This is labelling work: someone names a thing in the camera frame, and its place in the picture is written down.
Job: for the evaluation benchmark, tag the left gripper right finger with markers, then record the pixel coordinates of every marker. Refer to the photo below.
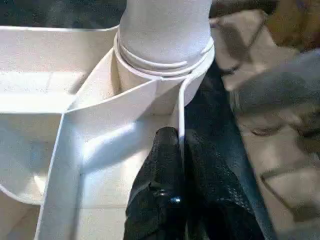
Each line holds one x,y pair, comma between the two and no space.
215,200

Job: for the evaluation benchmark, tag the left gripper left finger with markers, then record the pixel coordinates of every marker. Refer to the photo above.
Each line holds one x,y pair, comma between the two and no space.
157,195

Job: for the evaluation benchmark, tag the white plastic table top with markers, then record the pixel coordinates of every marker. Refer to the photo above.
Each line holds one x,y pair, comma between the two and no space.
100,112

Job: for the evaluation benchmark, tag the white plastic table leg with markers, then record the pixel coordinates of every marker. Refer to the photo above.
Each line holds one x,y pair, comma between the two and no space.
162,32

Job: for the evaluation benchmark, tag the black folding stand frame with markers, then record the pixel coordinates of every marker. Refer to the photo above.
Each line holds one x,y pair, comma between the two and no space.
272,172

